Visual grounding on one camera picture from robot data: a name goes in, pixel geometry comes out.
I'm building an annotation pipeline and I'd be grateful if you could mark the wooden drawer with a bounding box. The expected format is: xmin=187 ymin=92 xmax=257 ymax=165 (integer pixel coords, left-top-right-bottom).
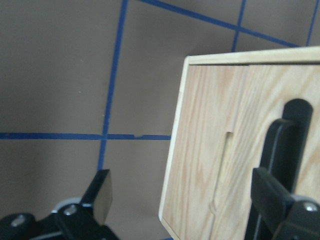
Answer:
xmin=209 ymin=63 xmax=320 ymax=240

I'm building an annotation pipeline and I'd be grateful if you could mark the wooden drawer cabinet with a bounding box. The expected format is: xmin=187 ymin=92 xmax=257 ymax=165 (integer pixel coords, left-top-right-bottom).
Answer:
xmin=158 ymin=46 xmax=320 ymax=240

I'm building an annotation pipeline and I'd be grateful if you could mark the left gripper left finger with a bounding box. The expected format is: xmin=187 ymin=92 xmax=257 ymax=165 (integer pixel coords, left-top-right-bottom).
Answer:
xmin=54 ymin=169 xmax=118 ymax=240

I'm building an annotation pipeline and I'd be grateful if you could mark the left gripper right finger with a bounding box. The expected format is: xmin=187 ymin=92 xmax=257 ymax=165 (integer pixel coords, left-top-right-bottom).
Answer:
xmin=250 ymin=167 xmax=320 ymax=240

